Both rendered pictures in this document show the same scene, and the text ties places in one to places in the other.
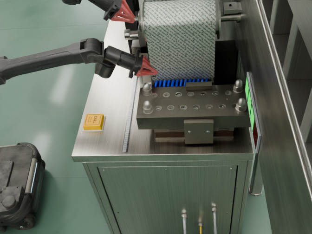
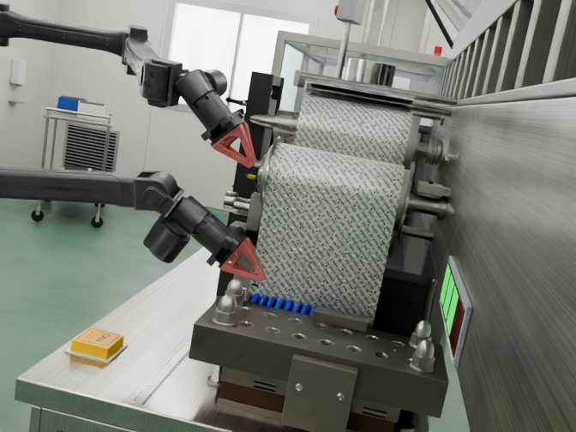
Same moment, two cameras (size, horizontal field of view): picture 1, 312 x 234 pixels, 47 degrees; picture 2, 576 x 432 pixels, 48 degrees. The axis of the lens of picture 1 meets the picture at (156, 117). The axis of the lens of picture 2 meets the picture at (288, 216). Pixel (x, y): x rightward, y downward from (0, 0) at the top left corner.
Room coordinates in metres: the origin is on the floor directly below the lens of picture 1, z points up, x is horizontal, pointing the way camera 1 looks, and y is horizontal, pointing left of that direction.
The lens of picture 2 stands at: (-0.11, -0.03, 1.41)
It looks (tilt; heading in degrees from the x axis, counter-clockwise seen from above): 11 degrees down; 359
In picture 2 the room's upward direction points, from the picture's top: 10 degrees clockwise
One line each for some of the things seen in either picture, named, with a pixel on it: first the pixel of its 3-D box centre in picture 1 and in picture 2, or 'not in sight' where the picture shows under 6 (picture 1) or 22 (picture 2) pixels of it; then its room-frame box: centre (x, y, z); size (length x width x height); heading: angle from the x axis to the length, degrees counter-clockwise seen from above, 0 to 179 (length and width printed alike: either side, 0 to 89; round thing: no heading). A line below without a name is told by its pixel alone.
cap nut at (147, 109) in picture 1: (147, 106); (225, 309); (0.89, 0.02, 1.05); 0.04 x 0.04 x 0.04
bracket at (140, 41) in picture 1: (141, 61); (239, 266); (1.16, 0.03, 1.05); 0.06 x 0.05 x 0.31; 81
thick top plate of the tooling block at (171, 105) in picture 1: (193, 106); (320, 351); (0.91, -0.14, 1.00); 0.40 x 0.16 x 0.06; 81
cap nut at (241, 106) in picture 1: (241, 103); (424, 353); (0.84, -0.29, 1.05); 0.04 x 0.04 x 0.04
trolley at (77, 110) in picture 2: not in sight; (76, 159); (5.63, 1.79, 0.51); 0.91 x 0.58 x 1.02; 15
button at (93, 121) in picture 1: (93, 121); (98, 343); (0.99, 0.25, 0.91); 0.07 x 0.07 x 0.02; 81
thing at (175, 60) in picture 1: (181, 62); (318, 267); (1.04, -0.12, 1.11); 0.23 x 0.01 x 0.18; 81
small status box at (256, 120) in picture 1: (251, 110); (453, 303); (0.68, -0.27, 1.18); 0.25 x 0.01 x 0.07; 171
